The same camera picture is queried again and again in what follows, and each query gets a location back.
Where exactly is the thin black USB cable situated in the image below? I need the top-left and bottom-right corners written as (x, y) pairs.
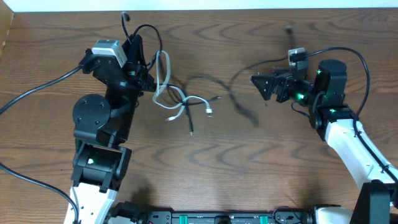
top-left (120, 11), bottom-right (222, 137)

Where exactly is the white USB cable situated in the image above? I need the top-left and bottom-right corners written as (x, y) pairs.
top-left (151, 49), bottom-right (214, 121)

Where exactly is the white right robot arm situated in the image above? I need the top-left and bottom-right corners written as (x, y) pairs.
top-left (251, 59), bottom-right (397, 223)

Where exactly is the black left camera cable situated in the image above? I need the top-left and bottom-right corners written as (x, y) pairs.
top-left (0, 65), bottom-right (85, 224)

